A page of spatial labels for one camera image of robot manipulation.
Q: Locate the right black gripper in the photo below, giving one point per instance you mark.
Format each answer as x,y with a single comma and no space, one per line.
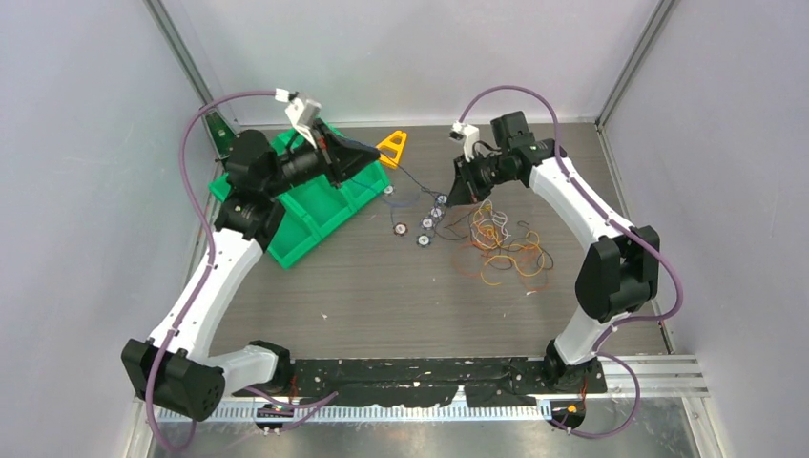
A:
466,188

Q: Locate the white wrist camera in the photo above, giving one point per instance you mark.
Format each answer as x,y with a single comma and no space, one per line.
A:
302,112
467,135

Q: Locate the green compartment tray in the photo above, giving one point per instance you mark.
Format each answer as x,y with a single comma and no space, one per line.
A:
314,210

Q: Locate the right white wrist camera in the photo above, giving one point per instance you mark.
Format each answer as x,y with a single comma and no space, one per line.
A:
467,135

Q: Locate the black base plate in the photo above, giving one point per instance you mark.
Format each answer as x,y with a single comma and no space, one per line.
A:
427,382

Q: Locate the yellow triangular plastic piece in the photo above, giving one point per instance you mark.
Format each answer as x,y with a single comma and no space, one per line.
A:
392,148

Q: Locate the green black corner device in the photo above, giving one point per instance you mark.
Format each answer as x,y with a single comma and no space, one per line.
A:
220,131

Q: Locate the poker chip red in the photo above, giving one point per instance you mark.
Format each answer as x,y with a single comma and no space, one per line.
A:
399,229

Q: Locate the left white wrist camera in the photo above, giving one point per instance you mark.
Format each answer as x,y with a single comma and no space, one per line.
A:
302,112

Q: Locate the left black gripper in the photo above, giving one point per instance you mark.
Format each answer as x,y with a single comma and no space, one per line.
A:
339,155

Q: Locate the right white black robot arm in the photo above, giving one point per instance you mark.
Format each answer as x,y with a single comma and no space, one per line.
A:
619,272

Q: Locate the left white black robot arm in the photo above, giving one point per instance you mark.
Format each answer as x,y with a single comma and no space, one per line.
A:
173,368

